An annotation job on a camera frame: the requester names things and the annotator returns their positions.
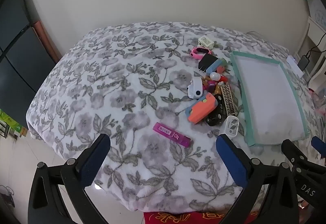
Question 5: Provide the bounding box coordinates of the pink toy figure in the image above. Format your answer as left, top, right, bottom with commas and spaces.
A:
202, 79, 217, 92

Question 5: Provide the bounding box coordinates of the red printed cloth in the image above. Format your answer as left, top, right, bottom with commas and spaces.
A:
144, 211, 258, 224

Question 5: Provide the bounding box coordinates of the white charger plug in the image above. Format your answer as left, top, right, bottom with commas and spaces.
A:
218, 115, 240, 138

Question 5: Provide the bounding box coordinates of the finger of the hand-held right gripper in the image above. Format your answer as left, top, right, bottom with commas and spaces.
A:
281, 139, 310, 171
311, 136, 326, 158

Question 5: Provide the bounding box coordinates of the red bottle with white cap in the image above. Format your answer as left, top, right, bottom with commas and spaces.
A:
209, 72, 228, 83

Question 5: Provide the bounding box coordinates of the white rectangular device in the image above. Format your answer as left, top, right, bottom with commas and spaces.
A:
286, 55, 305, 77

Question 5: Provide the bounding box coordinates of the floral grey white blanket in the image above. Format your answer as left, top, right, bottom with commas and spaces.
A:
27, 21, 319, 212

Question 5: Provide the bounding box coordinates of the dark cabinet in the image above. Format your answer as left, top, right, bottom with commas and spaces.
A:
0, 0, 58, 102

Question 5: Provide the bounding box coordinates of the black power adapter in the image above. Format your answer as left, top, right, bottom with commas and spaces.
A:
198, 54, 218, 72

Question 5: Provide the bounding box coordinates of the black toy car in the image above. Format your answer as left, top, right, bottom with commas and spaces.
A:
206, 94, 227, 127

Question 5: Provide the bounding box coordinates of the cream hair claw clip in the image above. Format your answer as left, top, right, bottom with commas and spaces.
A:
198, 36, 215, 49

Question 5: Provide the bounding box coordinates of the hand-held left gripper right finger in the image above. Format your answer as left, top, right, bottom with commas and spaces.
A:
215, 134, 299, 224

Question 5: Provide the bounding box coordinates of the white box with teal rim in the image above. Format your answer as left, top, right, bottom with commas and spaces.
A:
230, 51, 311, 147

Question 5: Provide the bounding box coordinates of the white smartwatch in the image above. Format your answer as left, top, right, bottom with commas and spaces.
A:
187, 77, 204, 99

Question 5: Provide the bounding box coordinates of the white shelf unit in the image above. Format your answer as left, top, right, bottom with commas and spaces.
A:
295, 16, 326, 84

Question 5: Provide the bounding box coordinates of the brown wooden post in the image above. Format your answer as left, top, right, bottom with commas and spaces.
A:
35, 20, 61, 63

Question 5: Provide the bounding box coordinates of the purple plastic case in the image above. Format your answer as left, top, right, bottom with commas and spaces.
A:
153, 122, 192, 147

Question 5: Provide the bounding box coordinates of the gold black patterned bar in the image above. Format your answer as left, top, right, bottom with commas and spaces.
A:
220, 84, 236, 115

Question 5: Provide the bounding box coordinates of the pink smartwatch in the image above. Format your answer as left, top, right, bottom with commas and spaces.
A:
190, 46, 213, 57

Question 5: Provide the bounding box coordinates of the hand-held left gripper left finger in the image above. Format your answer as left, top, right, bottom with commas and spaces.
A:
28, 133, 111, 224

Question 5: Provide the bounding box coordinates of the orange and blue toy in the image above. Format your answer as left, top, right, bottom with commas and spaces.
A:
185, 92, 218, 125

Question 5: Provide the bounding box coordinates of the black cable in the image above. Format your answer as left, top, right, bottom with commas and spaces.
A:
304, 33, 326, 57

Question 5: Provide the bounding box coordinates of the green packet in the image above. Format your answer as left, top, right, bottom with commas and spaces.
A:
0, 109, 23, 135

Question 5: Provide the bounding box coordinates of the black power bank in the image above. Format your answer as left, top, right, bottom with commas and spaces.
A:
297, 54, 310, 72

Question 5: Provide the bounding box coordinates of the light blue eraser block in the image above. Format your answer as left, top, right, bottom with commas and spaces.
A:
206, 59, 225, 74

